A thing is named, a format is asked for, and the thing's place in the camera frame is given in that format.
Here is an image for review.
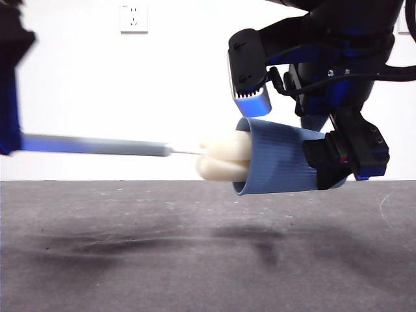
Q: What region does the blue ribbed plastic cup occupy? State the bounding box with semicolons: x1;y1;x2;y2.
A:
231;116;348;197

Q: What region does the grey-handled cream sponge cup brush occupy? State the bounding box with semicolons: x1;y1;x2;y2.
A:
19;129;254;183

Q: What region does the pale grey camera box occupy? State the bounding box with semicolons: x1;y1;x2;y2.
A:
226;28;273;118

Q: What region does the black camera cable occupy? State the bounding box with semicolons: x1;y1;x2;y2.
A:
268;64;416;97

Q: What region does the white wall socket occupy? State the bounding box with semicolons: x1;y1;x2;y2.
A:
120;5;149;34
396;6;411;34

